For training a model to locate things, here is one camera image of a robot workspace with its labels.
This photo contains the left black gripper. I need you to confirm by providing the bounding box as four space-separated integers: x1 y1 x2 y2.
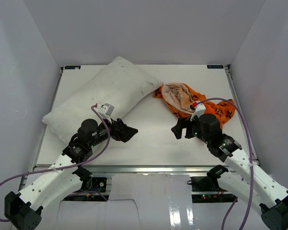
89 114 138 148

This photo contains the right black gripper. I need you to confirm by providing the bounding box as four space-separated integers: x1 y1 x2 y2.
171 116 210 144

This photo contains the orange patterned pillowcase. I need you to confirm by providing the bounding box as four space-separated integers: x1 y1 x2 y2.
153 82 236 126

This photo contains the white pillow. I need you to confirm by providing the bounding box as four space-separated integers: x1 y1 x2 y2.
42 57 162 143

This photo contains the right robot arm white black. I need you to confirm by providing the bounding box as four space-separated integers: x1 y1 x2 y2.
171 114 288 230

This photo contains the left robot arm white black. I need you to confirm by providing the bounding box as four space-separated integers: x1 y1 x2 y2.
4 118 138 230

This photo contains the right blue table label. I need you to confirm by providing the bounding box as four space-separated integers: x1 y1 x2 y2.
207 65 224 69

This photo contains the blue table label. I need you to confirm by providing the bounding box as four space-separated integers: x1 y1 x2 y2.
207 65 224 69
64 65 81 70

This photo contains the left blue table label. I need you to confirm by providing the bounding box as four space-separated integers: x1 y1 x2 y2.
64 65 81 70

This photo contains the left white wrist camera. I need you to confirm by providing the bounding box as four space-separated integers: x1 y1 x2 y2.
96 103 114 123

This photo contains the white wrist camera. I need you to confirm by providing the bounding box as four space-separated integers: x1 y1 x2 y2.
96 103 114 123
190 103 206 121

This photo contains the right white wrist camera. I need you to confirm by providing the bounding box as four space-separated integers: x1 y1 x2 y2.
190 103 206 121

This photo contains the aluminium front rail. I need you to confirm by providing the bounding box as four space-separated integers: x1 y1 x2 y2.
33 164 260 174

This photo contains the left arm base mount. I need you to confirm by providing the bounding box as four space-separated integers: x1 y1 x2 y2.
67 167 108 195

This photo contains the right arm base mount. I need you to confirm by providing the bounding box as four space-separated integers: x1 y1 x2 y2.
187 171 236 204

